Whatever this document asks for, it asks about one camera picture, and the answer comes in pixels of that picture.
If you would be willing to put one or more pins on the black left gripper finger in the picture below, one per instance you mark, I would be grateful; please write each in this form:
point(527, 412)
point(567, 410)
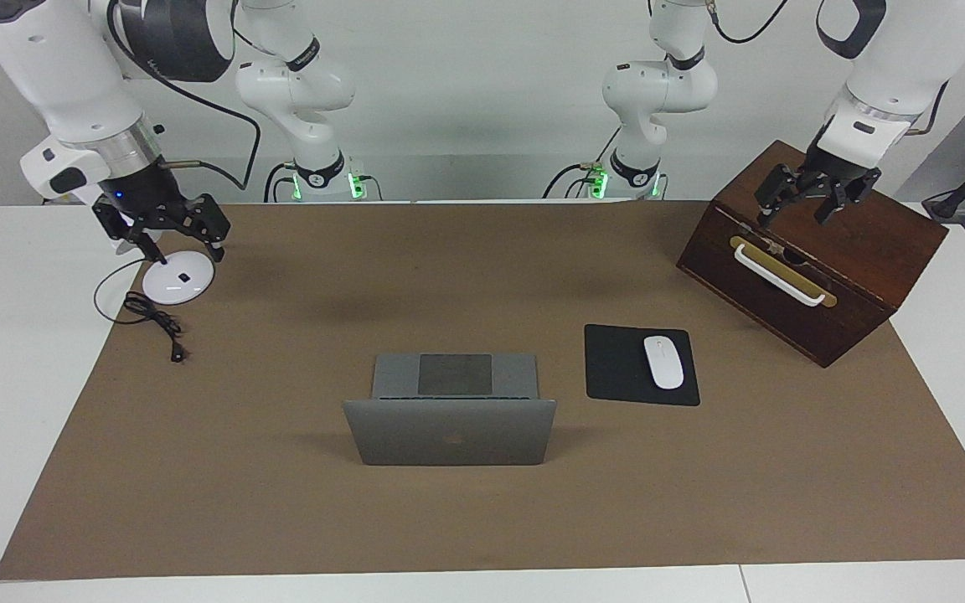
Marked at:
point(851, 194)
point(777, 188)

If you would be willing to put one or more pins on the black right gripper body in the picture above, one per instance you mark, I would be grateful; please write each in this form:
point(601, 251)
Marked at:
point(147, 193)

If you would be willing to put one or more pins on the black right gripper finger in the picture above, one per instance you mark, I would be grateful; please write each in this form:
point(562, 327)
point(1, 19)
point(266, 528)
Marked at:
point(208, 222)
point(126, 228)

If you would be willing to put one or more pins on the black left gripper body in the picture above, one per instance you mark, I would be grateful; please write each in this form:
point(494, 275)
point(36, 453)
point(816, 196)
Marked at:
point(834, 173)

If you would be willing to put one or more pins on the grey laptop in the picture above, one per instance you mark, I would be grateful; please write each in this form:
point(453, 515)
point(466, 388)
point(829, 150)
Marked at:
point(449, 435)

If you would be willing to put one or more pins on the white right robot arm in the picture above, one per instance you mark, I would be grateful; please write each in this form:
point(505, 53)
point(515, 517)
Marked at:
point(55, 59)

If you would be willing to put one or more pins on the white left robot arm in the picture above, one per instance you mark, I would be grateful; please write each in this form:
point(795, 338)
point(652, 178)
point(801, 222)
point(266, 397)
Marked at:
point(901, 59)

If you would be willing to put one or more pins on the dark brown wooden box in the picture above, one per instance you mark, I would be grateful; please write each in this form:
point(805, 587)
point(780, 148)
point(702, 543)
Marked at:
point(851, 234)

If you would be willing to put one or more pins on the white desk lamp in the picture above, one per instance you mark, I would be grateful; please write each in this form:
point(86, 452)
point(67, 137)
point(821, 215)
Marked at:
point(177, 280)

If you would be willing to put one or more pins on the white computer mouse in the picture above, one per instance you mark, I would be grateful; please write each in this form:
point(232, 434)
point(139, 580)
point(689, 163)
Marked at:
point(663, 362)

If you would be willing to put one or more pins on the black mouse pad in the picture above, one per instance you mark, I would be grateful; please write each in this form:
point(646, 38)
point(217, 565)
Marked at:
point(616, 368)

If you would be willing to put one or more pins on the brown table mat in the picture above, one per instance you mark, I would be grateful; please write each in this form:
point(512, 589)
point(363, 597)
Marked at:
point(281, 502)

